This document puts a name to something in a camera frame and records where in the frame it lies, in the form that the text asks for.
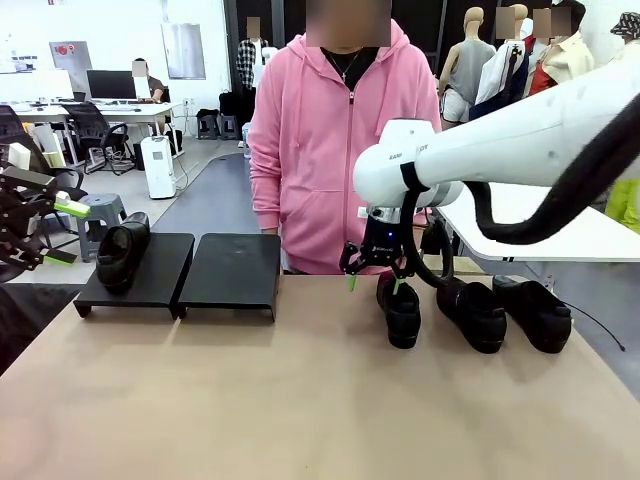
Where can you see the black metal shoe stand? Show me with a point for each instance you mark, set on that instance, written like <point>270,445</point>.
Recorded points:
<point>160,270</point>
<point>230,270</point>

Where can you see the mannequin in plaid shirt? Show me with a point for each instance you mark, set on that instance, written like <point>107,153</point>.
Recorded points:
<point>245,60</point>

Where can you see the black leather shoe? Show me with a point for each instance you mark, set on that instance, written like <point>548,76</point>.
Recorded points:
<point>540,325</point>
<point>117,270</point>
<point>475,325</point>
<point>402,325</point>

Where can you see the mannequin in cream jacket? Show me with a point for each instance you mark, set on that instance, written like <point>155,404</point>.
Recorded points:
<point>570,55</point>

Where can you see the white air purifier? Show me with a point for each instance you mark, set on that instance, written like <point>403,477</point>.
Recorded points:
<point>159,170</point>

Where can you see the person's right forearm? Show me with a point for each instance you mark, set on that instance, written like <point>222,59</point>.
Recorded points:
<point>265,195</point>

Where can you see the grey plastic stool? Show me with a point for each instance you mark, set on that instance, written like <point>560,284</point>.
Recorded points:
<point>100,202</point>

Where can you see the mannequin in red top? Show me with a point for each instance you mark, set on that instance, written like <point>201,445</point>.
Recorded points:
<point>540,75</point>

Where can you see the person's right hand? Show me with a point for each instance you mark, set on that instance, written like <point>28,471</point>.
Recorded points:
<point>271,231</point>

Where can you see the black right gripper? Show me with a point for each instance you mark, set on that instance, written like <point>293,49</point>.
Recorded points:
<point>382,242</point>

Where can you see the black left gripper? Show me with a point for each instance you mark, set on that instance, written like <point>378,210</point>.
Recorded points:
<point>15,215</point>

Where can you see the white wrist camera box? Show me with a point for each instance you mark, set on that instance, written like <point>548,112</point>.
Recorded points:
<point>21,156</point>

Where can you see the mannequin in white navy jacket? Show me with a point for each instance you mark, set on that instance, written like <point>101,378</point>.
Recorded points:
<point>500,75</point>

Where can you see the black backpack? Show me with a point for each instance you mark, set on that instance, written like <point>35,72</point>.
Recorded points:
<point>231,102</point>

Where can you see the beige cardboard box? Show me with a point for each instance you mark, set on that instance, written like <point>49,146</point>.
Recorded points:
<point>52,157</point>

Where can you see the white table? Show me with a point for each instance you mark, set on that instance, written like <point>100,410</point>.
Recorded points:
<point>550,240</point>

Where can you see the small black stool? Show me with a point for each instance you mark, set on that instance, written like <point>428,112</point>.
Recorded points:
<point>207,122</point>
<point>229,125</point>

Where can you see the black computer monitor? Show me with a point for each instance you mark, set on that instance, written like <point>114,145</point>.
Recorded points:
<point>110,84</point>

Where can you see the white computer monitor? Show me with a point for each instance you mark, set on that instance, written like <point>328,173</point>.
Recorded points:
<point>52,84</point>

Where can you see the neon yellow garment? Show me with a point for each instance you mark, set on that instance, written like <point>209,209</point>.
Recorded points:
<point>625,205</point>

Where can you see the white office desk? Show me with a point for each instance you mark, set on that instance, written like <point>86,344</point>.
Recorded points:
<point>125,110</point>

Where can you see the white robot figure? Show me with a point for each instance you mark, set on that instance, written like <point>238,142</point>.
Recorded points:
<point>270,52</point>

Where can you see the transparent computer case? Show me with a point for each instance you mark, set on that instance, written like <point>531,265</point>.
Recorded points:
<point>246,137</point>

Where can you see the mannequin in grey tank top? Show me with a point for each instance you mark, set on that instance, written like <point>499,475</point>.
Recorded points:
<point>467,70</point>

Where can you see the person in pink hoodie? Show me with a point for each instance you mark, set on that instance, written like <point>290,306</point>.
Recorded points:
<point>320,150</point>

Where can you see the black office chair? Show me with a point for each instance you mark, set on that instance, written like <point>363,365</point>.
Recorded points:
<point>90,125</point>
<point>10,127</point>

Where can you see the seated person at desk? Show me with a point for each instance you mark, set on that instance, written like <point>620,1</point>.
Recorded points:
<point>152,85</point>

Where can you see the grey wall cabinet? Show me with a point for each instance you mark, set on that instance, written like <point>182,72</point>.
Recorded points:
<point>70,60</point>

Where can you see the silver wall panel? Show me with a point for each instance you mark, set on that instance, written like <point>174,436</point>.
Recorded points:
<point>184,50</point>

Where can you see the mannequin with bucket hat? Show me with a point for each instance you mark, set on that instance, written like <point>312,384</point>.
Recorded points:
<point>625,25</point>

